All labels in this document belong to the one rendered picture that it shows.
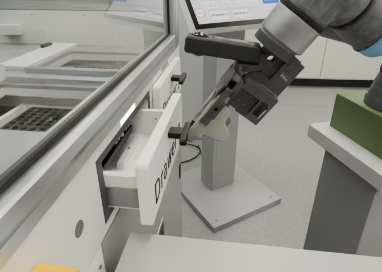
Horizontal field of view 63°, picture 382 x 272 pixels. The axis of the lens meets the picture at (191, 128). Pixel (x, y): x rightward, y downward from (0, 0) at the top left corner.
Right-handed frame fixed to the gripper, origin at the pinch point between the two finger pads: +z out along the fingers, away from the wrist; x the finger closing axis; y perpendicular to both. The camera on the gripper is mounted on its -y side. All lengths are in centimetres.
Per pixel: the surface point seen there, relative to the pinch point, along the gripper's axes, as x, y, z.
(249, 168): 128, 71, 62
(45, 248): -27.9, -9.0, 6.7
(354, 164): 20.2, 40.9, -7.3
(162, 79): 22.4, -8.9, 4.6
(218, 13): 87, -6, -7
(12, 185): -28.1, -14.6, 0.9
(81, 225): -21.1, -7.0, 9.5
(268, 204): 89, 76, 55
